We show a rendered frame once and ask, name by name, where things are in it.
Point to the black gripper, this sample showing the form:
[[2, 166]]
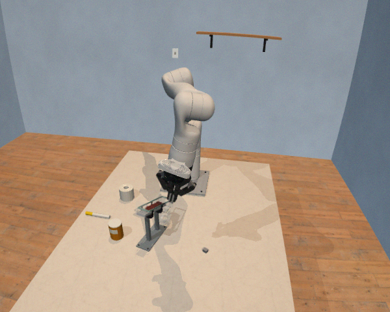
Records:
[[168, 181]]

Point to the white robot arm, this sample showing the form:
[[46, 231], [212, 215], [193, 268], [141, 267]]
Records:
[[190, 110]]

